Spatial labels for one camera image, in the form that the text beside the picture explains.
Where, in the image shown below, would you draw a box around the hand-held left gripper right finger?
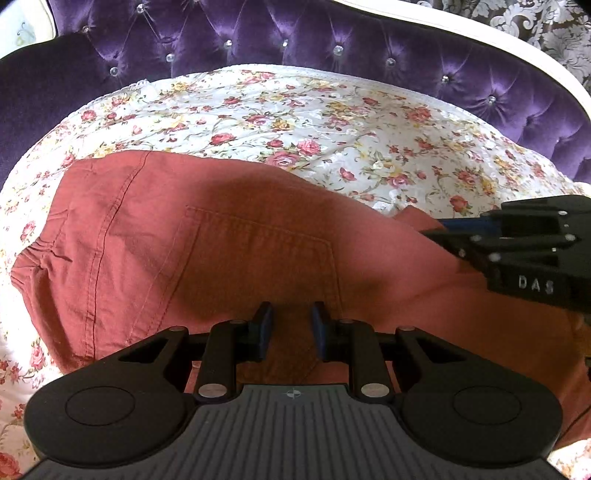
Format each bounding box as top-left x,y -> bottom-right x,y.
310,302 -> 463,402

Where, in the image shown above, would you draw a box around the red pants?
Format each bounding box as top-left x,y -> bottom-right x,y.
10,150 -> 591,454

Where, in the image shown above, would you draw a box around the floral bed sheet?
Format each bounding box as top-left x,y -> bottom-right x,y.
0,65 -> 591,480

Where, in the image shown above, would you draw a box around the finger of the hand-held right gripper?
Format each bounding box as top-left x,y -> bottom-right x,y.
440,195 -> 591,237
421,229 -> 583,277

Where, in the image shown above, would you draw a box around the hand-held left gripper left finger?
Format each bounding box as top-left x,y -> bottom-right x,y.
115,302 -> 273,402

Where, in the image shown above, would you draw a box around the dark purple velvet cushion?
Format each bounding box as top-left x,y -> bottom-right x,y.
0,34 -> 137,186

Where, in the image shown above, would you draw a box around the purple tufted headboard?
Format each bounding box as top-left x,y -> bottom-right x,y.
46,0 -> 591,182

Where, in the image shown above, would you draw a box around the white headboard frame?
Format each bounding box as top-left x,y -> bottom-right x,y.
330,0 -> 591,100

